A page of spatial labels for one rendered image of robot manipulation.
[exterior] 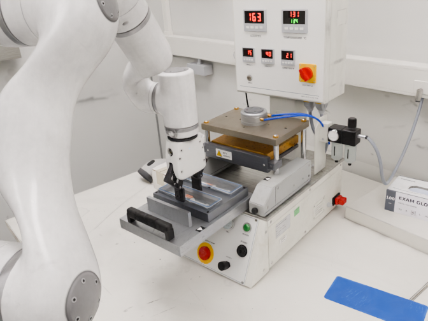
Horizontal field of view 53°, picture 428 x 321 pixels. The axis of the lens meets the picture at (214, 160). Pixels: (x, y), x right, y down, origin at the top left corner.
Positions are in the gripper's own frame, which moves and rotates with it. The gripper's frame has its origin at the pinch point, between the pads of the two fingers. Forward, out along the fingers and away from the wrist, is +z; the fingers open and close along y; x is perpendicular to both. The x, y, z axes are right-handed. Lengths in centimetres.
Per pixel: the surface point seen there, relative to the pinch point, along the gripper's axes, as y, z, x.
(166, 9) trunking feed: 104, -33, 111
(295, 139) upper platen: 37.0, -3.5, -10.2
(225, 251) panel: 5.2, 19.9, -6.7
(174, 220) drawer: -8.2, 4.3, -2.4
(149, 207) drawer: -8.2, 3.6, 6.7
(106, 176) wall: 70, 65, 148
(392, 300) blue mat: 20, 27, -48
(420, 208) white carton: 54, 18, -43
